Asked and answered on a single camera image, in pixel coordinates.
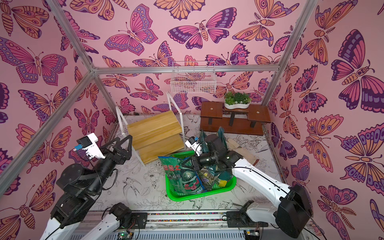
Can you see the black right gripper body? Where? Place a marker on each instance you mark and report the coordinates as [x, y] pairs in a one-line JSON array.
[[197, 162]]

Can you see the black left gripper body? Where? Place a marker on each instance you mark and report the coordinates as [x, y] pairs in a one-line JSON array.
[[118, 160]]

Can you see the dark green fertilizer bag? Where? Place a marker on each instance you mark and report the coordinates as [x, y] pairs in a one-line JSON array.
[[207, 174], [223, 138]]

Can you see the floral bag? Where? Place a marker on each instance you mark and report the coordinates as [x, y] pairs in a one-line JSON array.
[[181, 180]]

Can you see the white frame wooden shelf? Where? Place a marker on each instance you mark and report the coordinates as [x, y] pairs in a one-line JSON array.
[[158, 135]]

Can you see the green plastic mesh basket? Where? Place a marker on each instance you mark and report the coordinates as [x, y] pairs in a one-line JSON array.
[[216, 189]]

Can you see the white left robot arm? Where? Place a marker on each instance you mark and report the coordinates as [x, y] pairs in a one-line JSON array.
[[81, 188]]

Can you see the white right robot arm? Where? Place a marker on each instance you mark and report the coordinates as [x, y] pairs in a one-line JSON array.
[[291, 208]]

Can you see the dark brown wooden stand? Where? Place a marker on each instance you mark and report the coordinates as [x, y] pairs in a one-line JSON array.
[[249, 121]]

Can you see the succulents in white pot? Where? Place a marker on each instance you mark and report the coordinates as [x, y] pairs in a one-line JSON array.
[[237, 101]]

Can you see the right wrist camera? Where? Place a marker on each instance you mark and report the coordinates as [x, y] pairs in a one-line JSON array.
[[194, 144]]

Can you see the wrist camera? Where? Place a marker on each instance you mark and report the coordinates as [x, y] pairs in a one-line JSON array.
[[194, 144], [89, 145]]

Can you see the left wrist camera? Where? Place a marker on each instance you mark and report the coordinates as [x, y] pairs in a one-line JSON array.
[[89, 145]]

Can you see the white wire basket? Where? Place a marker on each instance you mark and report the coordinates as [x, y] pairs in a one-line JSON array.
[[191, 77]]

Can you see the aluminium cage frame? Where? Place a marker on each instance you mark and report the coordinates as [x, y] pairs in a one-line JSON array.
[[93, 74]]

